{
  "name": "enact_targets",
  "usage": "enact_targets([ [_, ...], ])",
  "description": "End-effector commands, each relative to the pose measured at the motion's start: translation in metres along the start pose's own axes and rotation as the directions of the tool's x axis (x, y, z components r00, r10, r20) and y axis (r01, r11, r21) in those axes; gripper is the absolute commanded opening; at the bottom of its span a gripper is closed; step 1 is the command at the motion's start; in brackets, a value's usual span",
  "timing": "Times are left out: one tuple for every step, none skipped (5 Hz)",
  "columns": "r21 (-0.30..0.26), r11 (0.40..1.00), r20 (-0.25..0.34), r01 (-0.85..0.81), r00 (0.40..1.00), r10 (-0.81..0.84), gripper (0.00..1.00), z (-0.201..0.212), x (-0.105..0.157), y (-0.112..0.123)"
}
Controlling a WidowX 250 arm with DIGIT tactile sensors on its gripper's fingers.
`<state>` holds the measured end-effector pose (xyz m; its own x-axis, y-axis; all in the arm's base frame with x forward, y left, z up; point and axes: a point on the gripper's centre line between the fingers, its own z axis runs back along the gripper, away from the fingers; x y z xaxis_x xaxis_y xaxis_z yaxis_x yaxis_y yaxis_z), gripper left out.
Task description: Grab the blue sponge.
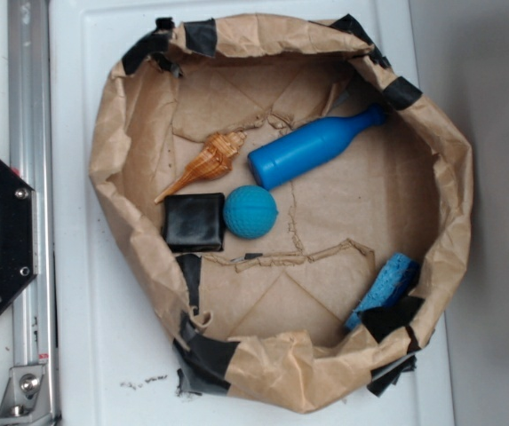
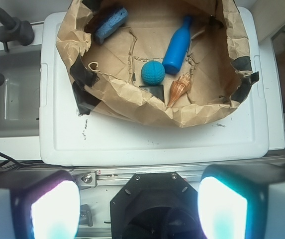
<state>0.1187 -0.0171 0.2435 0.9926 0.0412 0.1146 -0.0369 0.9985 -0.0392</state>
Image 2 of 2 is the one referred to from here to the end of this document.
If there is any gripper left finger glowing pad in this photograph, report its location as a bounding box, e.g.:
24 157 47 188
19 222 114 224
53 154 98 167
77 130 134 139
0 170 80 239

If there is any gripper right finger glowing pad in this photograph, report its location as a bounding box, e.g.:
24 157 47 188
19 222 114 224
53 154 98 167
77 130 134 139
197 163 285 239

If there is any blue sponge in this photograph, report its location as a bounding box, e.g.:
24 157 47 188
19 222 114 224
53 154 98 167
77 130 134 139
94 6 128 45

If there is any white plastic bin lid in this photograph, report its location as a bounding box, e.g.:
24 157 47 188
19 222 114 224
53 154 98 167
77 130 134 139
39 12 270 166

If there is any orange striped seashell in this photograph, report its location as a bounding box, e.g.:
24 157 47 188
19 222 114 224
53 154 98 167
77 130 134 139
167 72 191 107

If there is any blue plastic bottle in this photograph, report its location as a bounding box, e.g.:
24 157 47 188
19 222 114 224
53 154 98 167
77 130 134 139
162 15 192 75

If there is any blue textured ball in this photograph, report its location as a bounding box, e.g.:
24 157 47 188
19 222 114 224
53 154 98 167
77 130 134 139
141 61 165 85

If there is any grey toy faucet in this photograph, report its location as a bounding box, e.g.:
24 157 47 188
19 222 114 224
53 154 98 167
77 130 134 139
0 7 35 86

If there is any aluminium rail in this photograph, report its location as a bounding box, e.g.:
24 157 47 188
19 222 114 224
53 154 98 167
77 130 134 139
67 154 285 187

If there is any metal corner bracket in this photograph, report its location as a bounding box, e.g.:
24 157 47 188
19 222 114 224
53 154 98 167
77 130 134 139
75 171 97 187

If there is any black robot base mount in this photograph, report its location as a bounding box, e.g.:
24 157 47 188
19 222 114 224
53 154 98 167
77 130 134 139
110 172 205 239

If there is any brown paper bag enclosure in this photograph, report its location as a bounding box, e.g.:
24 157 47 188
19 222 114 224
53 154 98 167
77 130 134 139
56 0 259 128

